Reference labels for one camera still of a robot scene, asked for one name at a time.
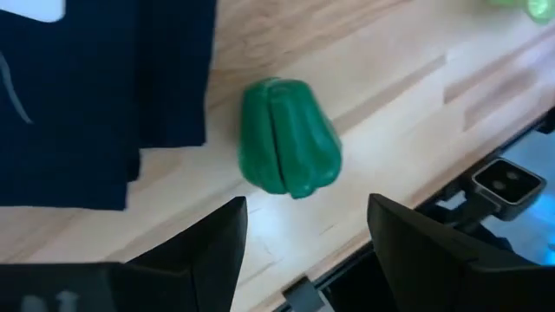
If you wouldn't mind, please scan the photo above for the dark green toy bell pepper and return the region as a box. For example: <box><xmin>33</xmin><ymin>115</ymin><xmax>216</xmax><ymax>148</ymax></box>
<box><xmin>237</xmin><ymin>76</ymin><xmax>343</xmax><ymax>200</ymax></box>

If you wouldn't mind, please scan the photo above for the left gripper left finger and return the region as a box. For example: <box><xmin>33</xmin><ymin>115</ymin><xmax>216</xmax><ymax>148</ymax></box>
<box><xmin>0</xmin><ymin>196</ymin><xmax>249</xmax><ymax>312</ymax></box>

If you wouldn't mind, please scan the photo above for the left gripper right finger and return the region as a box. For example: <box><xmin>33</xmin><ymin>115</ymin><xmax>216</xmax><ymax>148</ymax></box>
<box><xmin>367</xmin><ymin>193</ymin><xmax>555</xmax><ymax>312</ymax></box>

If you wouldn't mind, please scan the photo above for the dark blue folded cloth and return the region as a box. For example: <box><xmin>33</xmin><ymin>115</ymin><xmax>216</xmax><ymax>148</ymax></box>
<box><xmin>0</xmin><ymin>0</ymin><xmax>218</xmax><ymax>212</ymax></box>

